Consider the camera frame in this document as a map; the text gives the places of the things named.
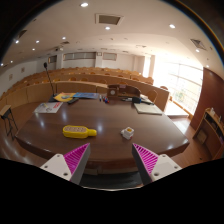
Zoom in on white printed paper sheet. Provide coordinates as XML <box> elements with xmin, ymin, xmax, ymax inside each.
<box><xmin>33</xmin><ymin>101</ymin><xmax>64</xmax><ymax>114</ymax></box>

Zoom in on blue booklet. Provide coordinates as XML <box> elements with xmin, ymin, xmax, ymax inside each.
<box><xmin>72</xmin><ymin>92</ymin><xmax>101</xmax><ymax>100</ymax></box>

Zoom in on recessed ceiling lights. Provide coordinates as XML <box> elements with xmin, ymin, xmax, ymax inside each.
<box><xmin>0</xmin><ymin>2</ymin><xmax>211</xmax><ymax>68</ymax></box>

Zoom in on black gooseneck desk microphone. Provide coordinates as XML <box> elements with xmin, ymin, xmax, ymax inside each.
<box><xmin>43</xmin><ymin>62</ymin><xmax>60</xmax><ymax>102</ymax></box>

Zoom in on wooden shelf unit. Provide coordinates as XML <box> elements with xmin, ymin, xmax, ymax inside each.
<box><xmin>192</xmin><ymin>107</ymin><xmax>224</xmax><ymax>160</ymax></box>

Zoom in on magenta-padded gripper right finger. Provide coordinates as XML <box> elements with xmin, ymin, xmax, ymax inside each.
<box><xmin>131</xmin><ymin>142</ymin><xmax>183</xmax><ymax>186</ymax></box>

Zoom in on large square ceiling vent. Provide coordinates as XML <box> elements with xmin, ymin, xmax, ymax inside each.
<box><xmin>95</xmin><ymin>13</ymin><xmax>125</xmax><ymax>26</ymax></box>

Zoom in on rows of wooden auditorium seats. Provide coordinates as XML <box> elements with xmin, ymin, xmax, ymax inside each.
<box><xmin>0</xmin><ymin>67</ymin><xmax>169</xmax><ymax>113</ymax></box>

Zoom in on white charger with red switch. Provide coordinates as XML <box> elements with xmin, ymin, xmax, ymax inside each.
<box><xmin>120</xmin><ymin>126</ymin><xmax>135</xmax><ymax>140</ymax></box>

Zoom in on white notebook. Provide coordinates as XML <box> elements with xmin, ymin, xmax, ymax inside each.
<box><xmin>133</xmin><ymin>102</ymin><xmax>164</xmax><ymax>116</ymax></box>

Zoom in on small square ceiling vent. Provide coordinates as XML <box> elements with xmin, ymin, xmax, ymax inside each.
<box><xmin>190</xmin><ymin>38</ymin><xmax>207</xmax><ymax>51</ymax></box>

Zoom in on stool with black legs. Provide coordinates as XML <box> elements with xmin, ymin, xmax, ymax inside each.
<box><xmin>0</xmin><ymin>104</ymin><xmax>19</xmax><ymax>141</ymax></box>

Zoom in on large bright window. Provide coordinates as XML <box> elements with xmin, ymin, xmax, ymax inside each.
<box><xmin>151</xmin><ymin>58</ymin><xmax>204</xmax><ymax>116</ymax></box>

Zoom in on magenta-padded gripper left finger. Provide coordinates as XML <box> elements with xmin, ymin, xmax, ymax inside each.
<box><xmin>39</xmin><ymin>142</ymin><xmax>92</xmax><ymax>186</ymax></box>

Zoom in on black remote control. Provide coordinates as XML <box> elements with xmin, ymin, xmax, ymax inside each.
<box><xmin>67</xmin><ymin>97</ymin><xmax>80</xmax><ymax>105</ymax></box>

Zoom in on wooden desk organizer with clock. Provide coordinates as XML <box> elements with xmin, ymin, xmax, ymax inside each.
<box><xmin>106</xmin><ymin>84</ymin><xmax>142</xmax><ymax>100</ymax></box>

